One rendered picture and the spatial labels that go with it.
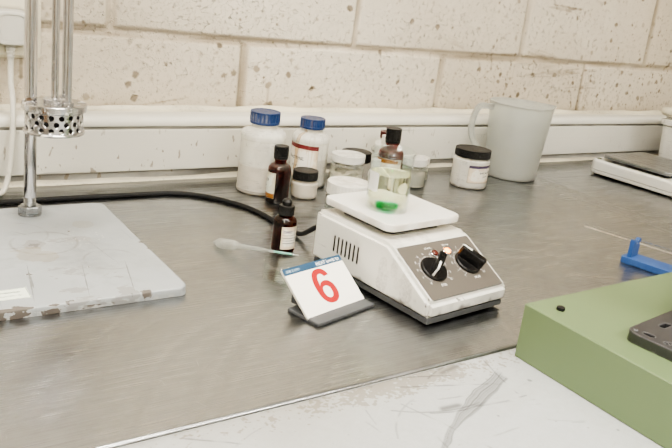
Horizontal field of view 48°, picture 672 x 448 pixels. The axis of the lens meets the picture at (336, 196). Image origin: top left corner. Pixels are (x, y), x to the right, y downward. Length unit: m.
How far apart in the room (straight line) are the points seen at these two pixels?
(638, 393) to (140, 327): 0.45
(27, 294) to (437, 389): 0.40
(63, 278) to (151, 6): 0.53
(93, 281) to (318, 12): 0.71
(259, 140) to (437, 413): 0.62
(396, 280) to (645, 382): 0.27
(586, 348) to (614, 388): 0.04
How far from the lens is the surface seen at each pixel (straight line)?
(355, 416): 0.63
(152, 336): 0.73
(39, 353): 0.70
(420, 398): 0.67
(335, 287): 0.82
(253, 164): 1.17
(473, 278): 0.85
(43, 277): 0.83
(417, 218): 0.86
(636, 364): 0.70
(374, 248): 0.83
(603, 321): 0.76
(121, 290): 0.79
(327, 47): 1.37
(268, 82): 1.32
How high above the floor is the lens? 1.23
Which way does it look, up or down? 16 degrees down
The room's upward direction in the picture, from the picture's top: 7 degrees clockwise
